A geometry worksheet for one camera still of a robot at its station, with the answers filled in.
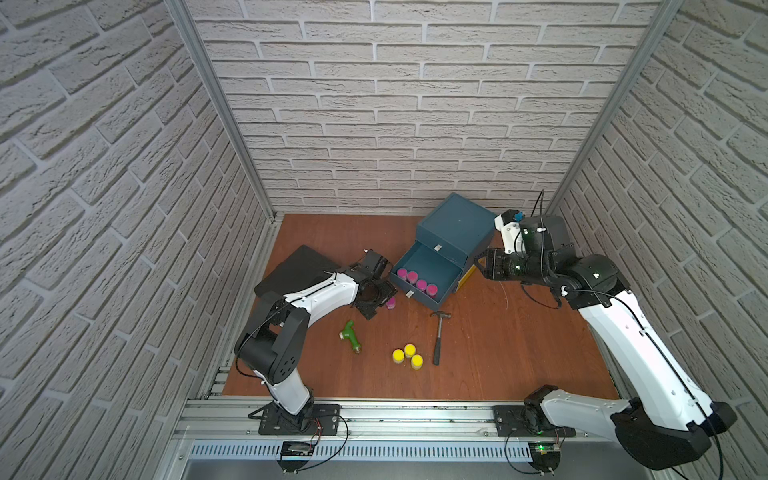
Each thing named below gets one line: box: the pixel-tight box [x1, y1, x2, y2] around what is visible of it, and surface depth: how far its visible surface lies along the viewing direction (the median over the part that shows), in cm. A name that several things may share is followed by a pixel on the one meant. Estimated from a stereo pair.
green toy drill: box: [339, 320, 362, 353], surface depth 88 cm
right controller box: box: [528, 442, 561, 477], surface depth 72 cm
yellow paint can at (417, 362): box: [411, 354, 423, 370], surface depth 83 cm
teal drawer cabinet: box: [390, 192, 498, 310], surface depth 90 cm
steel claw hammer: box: [430, 311, 452, 366], surface depth 89 cm
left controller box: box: [277, 441, 315, 474], surface depth 71 cm
